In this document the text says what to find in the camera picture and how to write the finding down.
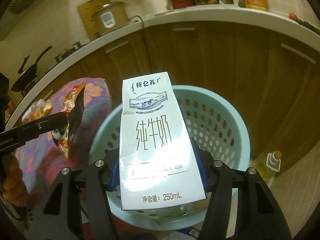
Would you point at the white milk carton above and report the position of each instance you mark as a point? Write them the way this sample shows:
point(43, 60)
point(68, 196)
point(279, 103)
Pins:
point(155, 135)

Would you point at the range hood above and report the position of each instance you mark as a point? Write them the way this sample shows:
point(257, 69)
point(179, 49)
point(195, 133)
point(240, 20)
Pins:
point(17, 7)

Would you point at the red tomato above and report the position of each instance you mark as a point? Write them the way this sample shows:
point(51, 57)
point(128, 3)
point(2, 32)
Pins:
point(293, 16)

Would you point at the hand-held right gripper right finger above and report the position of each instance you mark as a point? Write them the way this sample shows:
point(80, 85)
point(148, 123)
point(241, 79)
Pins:
point(200, 157)

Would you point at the person's left hand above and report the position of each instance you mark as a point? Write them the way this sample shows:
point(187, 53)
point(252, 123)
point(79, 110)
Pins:
point(15, 180)

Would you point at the orange snack packet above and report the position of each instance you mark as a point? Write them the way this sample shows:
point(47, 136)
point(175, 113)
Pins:
point(72, 120)

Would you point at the light blue plastic basket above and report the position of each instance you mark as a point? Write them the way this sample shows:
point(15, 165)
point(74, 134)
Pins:
point(220, 130)

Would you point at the white electric kettle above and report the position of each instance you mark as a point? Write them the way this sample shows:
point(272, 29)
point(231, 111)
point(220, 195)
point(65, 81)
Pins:
point(161, 0)

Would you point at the wooden cutting board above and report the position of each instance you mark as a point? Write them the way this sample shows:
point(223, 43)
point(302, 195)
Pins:
point(87, 12)

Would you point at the black gas stove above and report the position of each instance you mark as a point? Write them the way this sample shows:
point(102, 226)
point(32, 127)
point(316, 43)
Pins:
point(67, 52)

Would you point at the black wok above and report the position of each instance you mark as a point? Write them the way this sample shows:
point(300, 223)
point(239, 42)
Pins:
point(27, 77)

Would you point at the red bowl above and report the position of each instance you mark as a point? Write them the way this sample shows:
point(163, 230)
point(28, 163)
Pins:
point(182, 0)

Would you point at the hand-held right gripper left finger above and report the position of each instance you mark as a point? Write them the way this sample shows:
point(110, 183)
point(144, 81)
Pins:
point(115, 175)

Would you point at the black scrubber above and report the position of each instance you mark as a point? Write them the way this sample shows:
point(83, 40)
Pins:
point(308, 26)

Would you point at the yellow cooking oil bottle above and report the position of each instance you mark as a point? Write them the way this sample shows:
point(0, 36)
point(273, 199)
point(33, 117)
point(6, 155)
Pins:
point(270, 165)

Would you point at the wooden base cabinets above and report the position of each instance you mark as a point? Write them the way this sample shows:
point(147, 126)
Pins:
point(225, 55)

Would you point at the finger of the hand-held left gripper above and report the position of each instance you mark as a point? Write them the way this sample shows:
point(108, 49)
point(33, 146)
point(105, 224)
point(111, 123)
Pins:
point(42, 126)

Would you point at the beige rice cooker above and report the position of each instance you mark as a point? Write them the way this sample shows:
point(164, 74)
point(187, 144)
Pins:
point(110, 17)

